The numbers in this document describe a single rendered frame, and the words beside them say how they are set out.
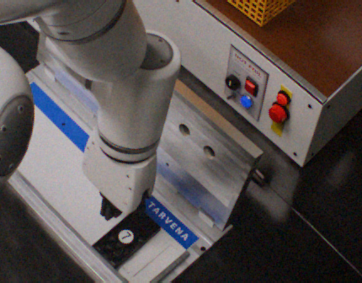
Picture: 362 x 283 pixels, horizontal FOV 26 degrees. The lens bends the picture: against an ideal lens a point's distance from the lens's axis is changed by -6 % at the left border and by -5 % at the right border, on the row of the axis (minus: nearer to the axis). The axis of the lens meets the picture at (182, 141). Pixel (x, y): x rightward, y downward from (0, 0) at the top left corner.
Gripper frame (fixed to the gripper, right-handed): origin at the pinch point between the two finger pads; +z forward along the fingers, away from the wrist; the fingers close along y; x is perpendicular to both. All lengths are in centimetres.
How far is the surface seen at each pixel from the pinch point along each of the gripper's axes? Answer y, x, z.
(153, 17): -21.7, 28.5, -5.1
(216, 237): 12.2, 10.9, 4.5
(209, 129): 4.0, 12.6, -12.0
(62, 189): -9.9, -0.5, 6.9
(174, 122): -1.6, 12.4, -8.1
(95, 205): -4.4, 1.5, 6.4
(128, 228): 2.4, 1.9, 5.2
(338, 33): 6.4, 38.4, -19.2
